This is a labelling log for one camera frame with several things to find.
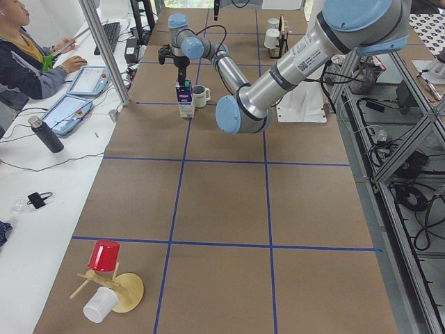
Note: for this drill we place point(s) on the red plastic cup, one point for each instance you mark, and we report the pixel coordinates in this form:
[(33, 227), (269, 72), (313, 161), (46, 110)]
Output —
[(104, 256)]

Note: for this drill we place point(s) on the black water bottle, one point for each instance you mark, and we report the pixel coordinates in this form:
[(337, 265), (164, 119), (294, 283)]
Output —
[(45, 134)]

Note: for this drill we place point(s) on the white mug on rack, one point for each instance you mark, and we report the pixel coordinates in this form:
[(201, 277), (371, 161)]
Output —
[(273, 23), (271, 40)]

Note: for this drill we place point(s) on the clear white plastic cup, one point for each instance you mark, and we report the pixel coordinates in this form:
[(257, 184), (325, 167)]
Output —
[(101, 303)]

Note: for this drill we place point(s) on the aluminium frame post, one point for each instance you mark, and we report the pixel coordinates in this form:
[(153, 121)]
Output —
[(99, 36)]

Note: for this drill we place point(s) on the seated person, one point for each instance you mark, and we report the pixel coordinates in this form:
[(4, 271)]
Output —
[(22, 59)]

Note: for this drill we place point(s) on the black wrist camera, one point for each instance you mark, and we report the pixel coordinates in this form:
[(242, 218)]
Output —
[(163, 53)]

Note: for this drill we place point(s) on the teach pendant far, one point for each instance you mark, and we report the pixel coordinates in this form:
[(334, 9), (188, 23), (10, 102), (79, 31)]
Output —
[(89, 81)]

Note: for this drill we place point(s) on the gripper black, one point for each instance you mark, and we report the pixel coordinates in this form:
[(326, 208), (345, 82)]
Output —
[(181, 63)]

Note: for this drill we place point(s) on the teach pendant near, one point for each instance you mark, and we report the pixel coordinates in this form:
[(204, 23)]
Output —
[(67, 113)]

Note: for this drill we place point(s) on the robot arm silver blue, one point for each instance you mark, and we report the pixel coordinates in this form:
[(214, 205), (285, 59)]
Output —
[(368, 27)]

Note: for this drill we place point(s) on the blue white milk carton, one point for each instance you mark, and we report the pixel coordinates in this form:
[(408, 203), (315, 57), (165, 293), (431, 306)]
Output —
[(185, 99)]

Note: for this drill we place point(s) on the black keyboard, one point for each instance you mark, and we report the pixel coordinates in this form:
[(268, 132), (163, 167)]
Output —
[(112, 32)]

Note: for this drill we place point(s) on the black power adapter box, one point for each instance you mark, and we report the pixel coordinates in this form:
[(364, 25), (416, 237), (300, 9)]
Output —
[(131, 52)]

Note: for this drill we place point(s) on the white mug dark interior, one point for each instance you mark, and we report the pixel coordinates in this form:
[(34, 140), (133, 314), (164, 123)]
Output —
[(201, 95)]

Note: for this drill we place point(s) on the white camera mast pedestal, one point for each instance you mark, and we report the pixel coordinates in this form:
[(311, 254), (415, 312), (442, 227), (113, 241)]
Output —
[(304, 103)]

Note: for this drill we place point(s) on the small black device on desk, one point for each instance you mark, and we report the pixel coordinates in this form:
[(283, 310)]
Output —
[(38, 200)]

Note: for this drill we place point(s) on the teach pendant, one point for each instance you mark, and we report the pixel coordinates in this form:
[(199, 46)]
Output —
[(89, 81), (67, 113)]

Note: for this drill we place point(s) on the black wire mug rack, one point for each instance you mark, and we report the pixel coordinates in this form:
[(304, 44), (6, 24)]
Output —
[(283, 46)]

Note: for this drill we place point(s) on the wooden cup tree stand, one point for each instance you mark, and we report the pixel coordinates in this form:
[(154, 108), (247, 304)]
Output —
[(128, 286)]

